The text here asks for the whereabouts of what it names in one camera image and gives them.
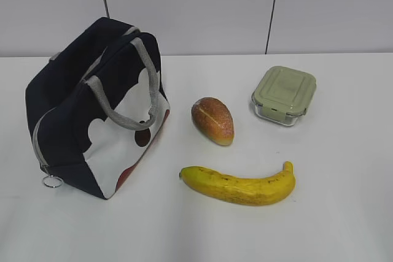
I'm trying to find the brown bread roll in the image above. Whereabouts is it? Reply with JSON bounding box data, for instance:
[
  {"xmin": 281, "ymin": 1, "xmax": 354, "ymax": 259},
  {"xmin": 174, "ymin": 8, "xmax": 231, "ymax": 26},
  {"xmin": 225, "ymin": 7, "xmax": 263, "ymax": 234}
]
[{"xmin": 191, "ymin": 97, "xmax": 235, "ymax": 146}]

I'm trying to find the glass container green lid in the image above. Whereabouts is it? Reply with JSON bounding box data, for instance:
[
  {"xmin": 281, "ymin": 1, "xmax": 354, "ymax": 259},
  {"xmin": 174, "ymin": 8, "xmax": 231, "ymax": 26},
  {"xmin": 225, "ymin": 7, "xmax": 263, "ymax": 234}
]
[{"xmin": 251, "ymin": 66, "xmax": 316, "ymax": 126}]

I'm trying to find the yellow banana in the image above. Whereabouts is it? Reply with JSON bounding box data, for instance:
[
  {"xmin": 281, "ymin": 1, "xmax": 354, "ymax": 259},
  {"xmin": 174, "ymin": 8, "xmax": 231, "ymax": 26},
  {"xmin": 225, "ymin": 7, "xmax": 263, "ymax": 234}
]
[{"xmin": 179, "ymin": 161, "xmax": 296, "ymax": 206}]

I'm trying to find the navy white lunch bag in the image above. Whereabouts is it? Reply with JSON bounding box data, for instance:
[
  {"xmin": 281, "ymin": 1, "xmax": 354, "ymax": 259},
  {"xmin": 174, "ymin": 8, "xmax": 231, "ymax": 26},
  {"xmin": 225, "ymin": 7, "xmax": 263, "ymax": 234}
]
[{"xmin": 25, "ymin": 17, "xmax": 170, "ymax": 199}]

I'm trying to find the metal zipper pull ring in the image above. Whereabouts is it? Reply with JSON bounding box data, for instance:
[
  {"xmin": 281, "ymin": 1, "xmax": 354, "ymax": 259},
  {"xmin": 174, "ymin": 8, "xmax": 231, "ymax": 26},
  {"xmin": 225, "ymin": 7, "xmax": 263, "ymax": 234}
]
[{"xmin": 42, "ymin": 166, "xmax": 64, "ymax": 188}]

